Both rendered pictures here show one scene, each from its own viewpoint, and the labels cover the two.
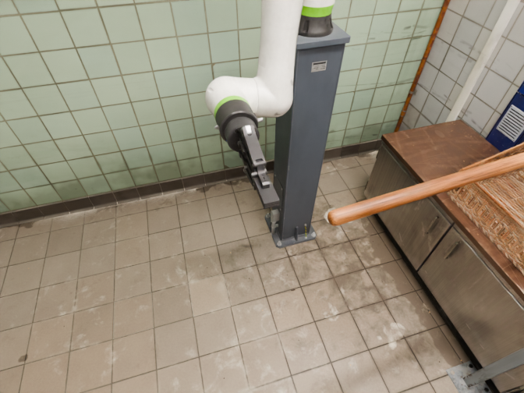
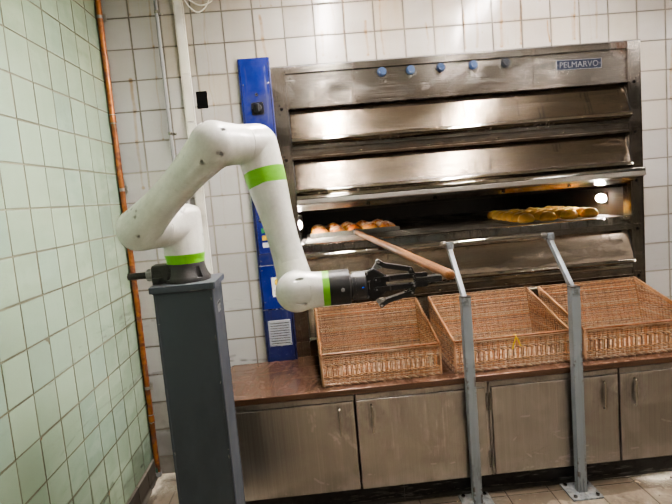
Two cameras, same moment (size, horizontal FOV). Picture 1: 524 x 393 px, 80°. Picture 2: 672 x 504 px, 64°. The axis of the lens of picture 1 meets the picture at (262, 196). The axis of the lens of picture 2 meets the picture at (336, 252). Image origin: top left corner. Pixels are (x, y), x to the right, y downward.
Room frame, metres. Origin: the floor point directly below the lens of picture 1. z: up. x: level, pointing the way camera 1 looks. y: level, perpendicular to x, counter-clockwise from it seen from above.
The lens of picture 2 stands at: (0.29, 1.42, 1.45)
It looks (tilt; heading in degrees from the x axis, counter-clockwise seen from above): 6 degrees down; 284
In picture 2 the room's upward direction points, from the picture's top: 5 degrees counter-clockwise
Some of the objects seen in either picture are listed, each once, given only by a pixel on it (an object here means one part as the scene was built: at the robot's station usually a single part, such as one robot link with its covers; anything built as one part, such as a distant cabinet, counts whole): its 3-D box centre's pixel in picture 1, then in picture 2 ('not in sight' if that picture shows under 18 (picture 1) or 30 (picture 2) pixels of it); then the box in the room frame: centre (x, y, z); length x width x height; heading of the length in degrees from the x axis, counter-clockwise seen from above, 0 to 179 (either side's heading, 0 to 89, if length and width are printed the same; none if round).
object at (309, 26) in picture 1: (306, 14); (169, 272); (1.25, -0.16, 1.23); 0.26 x 0.15 x 0.06; 17
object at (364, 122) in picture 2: not in sight; (460, 113); (0.30, -1.56, 1.80); 1.79 x 0.11 x 0.19; 16
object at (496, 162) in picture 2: not in sight; (463, 163); (0.30, -1.56, 1.54); 1.79 x 0.11 x 0.19; 16
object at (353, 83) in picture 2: not in sight; (457, 76); (0.30, -1.59, 1.99); 1.80 x 0.08 x 0.21; 16
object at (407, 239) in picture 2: not in sight; (466, 234); (0.30, -1.59, 1.16); 1.80 x 0.06 x 0.04; 16
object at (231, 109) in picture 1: (238, 122); (340, 286); (0.63, 0.06, 1.20); 0.12 x 0.06 x 0.09; 107
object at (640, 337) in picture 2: not in sight; (611, 314); (-0.38, -1.48, 0.72); 0.56 x 0.49 x 0.28; 18
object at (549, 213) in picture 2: not in sight; (538, 213); (-0.14, -2.15, 1.21); 0.61 x 0.48 x 0.06; 106
